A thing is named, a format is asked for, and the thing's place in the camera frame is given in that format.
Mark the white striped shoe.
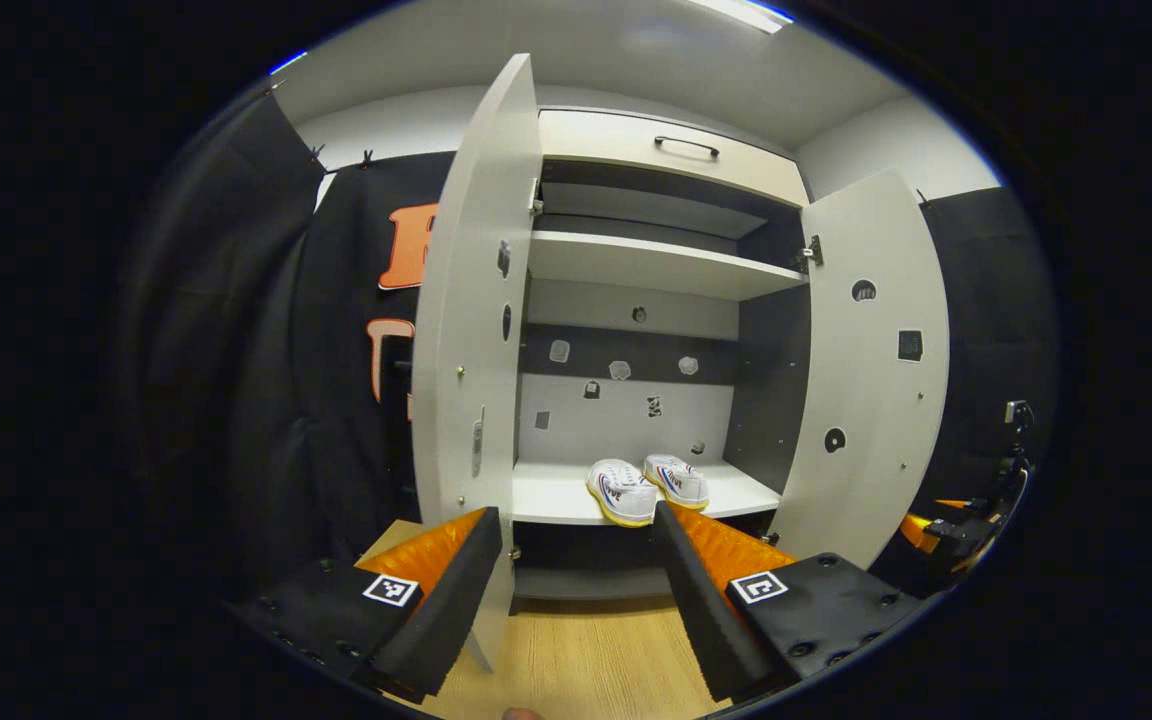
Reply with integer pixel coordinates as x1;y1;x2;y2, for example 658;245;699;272
643;453;710;511
586;458;659;528

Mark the ceiling light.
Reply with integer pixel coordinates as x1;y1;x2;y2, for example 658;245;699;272
684;0;795;36

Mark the white cabinet door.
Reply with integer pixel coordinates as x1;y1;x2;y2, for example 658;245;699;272
411;53;544;673
768;168;951;571

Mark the black backdrop cloth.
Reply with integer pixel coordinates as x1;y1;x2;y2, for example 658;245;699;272
916;185;1057;501
121;90;457;601

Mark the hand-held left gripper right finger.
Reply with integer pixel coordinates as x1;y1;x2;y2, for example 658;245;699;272
648;500;922;704

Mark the white cabinet drawer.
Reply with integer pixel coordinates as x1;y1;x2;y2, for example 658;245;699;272
536;107;812;209

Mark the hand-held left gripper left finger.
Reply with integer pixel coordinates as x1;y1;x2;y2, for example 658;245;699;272
226;507;504;704

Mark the white shoe cabinet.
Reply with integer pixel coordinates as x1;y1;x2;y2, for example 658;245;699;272
511;105;817;601

